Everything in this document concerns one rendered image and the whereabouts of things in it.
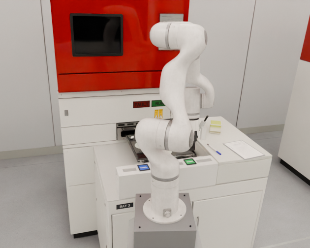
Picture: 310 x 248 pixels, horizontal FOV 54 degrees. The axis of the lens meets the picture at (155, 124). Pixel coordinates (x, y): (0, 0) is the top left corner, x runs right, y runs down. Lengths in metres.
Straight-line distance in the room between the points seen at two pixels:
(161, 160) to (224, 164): 0.60
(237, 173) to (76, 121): 1.06
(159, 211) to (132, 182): 0.30
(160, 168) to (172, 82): 0.34
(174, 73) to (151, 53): 0.81
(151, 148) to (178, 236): 0.38
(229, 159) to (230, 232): 0.52
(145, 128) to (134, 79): 0.83
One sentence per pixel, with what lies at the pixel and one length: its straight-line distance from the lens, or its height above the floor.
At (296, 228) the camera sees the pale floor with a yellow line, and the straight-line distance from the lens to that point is 3.02.
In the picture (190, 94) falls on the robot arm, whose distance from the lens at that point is 1.55.
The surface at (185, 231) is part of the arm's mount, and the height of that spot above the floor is 0.93.
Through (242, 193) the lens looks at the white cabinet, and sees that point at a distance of 1.94.
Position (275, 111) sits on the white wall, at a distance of 4.70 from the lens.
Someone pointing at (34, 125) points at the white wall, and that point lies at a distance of 3.69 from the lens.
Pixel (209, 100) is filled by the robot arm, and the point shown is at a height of 1.32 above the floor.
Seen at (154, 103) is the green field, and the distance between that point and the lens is 2.12.
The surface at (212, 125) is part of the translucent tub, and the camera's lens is 2.03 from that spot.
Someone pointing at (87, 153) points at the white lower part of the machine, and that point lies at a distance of 2.18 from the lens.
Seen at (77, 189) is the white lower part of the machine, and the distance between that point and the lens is 2.32.
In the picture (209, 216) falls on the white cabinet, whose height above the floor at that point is 0.60.
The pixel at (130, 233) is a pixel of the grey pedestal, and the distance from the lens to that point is 1.45.
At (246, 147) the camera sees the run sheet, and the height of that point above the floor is 0.97.
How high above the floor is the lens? 1.81
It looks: 23 degrees down
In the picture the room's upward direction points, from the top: 2 degrees clockwise
